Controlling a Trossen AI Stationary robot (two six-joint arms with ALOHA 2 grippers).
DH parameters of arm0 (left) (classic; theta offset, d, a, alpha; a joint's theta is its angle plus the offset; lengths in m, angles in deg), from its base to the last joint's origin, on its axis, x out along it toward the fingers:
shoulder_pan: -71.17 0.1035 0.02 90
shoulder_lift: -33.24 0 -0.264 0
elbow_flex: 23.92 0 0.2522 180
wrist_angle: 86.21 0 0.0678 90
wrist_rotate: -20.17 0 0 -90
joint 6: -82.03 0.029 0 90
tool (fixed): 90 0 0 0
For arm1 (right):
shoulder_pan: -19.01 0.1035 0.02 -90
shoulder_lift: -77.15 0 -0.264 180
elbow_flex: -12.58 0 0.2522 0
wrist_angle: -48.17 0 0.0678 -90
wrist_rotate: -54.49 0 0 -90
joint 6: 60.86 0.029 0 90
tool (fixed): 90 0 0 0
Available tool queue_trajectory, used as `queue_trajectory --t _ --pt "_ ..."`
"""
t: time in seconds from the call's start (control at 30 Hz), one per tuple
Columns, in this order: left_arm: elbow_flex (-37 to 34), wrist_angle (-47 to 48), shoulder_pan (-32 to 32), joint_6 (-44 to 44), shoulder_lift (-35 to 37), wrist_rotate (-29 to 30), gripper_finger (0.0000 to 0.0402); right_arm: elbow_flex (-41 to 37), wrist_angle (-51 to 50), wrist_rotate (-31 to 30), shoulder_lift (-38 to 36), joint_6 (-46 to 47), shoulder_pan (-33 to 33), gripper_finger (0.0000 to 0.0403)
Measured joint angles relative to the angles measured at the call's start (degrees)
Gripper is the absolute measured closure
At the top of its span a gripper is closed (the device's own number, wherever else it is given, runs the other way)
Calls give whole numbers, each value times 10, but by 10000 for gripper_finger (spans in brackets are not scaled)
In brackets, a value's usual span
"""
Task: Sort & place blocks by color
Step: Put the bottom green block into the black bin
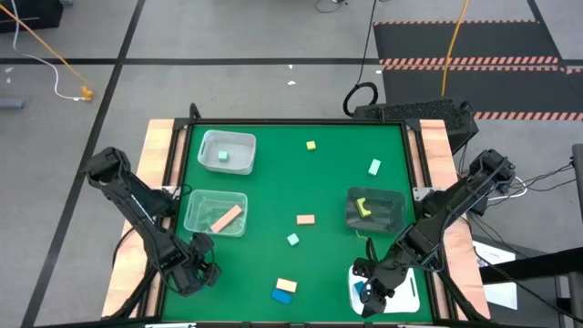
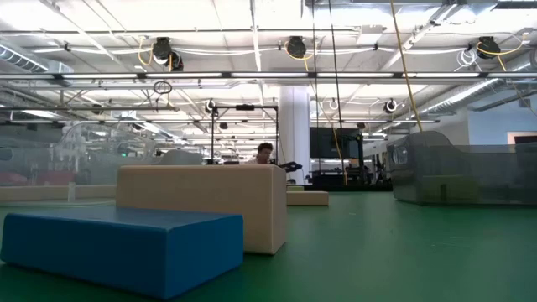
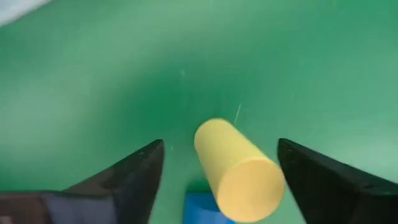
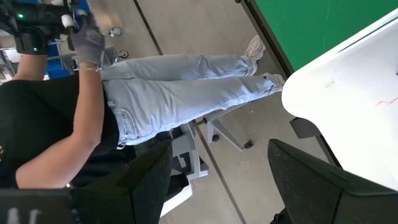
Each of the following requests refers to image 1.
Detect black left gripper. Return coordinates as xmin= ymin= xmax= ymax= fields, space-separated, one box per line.
xmin=170 ymin=231 xmax=223 ymax=298

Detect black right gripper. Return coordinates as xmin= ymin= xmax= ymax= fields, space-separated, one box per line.
xmin=352 ymin=252 xmax=411 ymax=320

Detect long orange block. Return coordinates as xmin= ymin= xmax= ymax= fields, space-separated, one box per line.
xmin=210 ymin=204 xmax=243 ymax=234

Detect yellow-green L block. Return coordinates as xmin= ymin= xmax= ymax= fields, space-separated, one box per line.
xmin=355 ymin=197 xmax=373 ymax=219

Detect white cutting board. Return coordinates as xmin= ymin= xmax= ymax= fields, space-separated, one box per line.
xmin=348 ymin=261 xmax=422 ymax=315

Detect clear plastic bin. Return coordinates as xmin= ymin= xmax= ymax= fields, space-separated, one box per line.
xmin=183 ymin=190 xmax=250 ymax=239

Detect dark smoky plastic bin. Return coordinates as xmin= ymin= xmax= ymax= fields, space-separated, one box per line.
xmin=344 ymin=185 xmax=407 ymax=234

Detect green table mat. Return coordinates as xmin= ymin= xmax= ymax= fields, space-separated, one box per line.
xmin=161 ymin=123 xmax=435 ymax=323

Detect clear bin upper left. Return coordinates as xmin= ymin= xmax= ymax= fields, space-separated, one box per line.
xmin=197 ymin=129 xmax=258 ymax=176

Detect white paper sheet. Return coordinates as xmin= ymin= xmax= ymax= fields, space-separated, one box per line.
xmin=473 ymin=240 xmax=519 ymax=311

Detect black beam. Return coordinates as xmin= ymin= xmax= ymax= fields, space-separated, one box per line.
xmin=479 ymin=247 xmax=583 ymax=284

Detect black perforated computer case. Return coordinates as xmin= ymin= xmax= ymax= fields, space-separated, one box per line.
xmin=353 ymin=97 xmax=479 ymax=154

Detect gray pole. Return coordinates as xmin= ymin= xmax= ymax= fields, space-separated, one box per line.
xmin=571 ymin=143 xmax=583 ymax=224

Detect black hazard-striped floor mat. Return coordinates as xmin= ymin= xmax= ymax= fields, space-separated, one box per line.
xmin=373 ymin=20 xmax=583 ymax=122

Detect black box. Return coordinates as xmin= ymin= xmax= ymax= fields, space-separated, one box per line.
xmin=0 ymin=0 xmax=64 ymax=34

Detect white looped cable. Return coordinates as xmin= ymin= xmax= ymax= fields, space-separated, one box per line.
xmin=489 ymin=175 xmax=528 ymax=202

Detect black coiled floor cable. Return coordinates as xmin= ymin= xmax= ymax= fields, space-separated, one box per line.
xmin=342 ymin=0 xmax=380 ymax=118

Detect white floor cable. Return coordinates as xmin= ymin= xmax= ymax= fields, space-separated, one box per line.
xmin=10 ymin=0 xmax=86 ymax=102

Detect orange floor cable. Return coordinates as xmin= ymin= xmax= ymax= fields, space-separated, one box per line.
xmin=439 ymin=0 xmax=471 ymax=97
xmin=0 ymin=3 xmax=92 ymax=92

